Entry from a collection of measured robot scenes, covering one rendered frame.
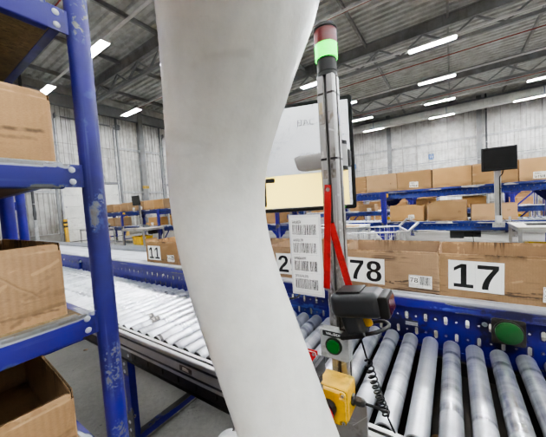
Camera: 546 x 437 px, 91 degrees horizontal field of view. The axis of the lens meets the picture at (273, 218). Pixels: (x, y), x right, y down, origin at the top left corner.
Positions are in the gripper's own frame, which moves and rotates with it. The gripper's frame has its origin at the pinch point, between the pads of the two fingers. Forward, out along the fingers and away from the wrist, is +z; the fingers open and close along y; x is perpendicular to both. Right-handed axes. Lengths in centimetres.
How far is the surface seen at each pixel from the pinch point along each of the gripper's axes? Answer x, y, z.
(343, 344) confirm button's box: -0.9, -2.2, 10.3
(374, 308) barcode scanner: -11.6, -10.0, 6.8
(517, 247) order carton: -8, -45, 102
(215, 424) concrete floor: 95, 97, 58
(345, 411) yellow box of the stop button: 10.9, -3.4, 6.1
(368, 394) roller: 20.2, -2.8, 25.4
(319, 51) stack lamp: -65, 1, 13
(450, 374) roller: 20, -21, 45
